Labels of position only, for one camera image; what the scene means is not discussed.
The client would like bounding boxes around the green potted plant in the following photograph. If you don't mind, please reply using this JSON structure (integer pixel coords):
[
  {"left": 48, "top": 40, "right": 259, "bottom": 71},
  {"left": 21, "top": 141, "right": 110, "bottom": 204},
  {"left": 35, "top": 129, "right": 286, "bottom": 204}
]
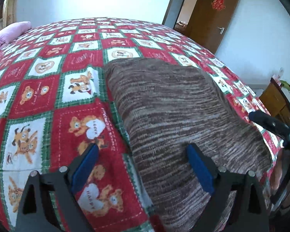
[{"left": 279, "top": 80, "right": 290, "bottom": 93}]

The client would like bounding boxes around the red checkered cartoon bedspread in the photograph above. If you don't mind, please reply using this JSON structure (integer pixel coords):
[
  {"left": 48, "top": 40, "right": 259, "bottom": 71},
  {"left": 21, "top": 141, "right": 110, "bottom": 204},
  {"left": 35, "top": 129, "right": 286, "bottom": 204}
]
[{"left": 0, "top": 18, "right": 265, "bottom": 231}]

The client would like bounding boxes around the brown wooden door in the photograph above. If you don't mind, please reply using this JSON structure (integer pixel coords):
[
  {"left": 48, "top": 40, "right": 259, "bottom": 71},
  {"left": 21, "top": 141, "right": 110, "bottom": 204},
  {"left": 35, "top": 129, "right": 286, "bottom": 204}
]
[{"left": 184, "top": 0, "right": 239, "bottom": 53}]

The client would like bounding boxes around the red paper door decoration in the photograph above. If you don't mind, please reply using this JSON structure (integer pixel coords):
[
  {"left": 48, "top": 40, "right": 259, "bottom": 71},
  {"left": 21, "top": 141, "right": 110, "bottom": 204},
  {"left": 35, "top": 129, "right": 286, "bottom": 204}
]
[{"left": 211, "top": 0, "right": 226, "bottom": 11}]

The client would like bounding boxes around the brown knitted sweater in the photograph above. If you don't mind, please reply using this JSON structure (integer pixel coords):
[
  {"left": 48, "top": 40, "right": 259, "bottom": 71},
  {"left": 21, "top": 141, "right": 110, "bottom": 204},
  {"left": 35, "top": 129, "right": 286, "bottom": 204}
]
[{"left": 104, "top": 58, "right": 272, "bottom": 231}]

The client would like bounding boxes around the right hand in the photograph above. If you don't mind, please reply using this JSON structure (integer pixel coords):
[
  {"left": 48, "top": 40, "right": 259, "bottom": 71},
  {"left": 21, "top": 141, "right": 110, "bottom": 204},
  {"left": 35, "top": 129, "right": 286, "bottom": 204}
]
[{"left": 270, "top": 149, "right": 290, "bottom": 206}]

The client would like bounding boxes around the pink folded blanket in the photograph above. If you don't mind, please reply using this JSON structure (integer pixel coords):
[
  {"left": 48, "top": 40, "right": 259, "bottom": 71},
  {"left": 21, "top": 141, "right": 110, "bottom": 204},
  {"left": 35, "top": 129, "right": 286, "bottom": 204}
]
[{"left": 0, "top": 21, "right": 31, "bottom": 48}]

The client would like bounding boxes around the silver door handle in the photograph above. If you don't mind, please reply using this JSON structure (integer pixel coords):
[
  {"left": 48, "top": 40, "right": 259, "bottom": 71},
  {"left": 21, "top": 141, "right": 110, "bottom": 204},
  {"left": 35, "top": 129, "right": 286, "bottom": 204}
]
[{"left": 217, "top": 27, "right": 225, "bottom": 35}]

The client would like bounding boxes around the wooden bedside cabinet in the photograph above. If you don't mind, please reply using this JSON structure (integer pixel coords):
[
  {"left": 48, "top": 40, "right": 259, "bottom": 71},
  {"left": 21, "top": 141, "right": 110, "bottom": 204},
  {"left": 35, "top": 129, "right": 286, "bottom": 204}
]
[{"left": 259, "top": 78, "right": 290, "bottom": 124}]

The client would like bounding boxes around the yellow curtain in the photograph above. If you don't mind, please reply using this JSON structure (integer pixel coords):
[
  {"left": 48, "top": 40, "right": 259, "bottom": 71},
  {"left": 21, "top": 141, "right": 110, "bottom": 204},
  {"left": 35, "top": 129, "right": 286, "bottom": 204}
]
[{"left": 2, "top": 0, "right": 16, "bottom": 28}]

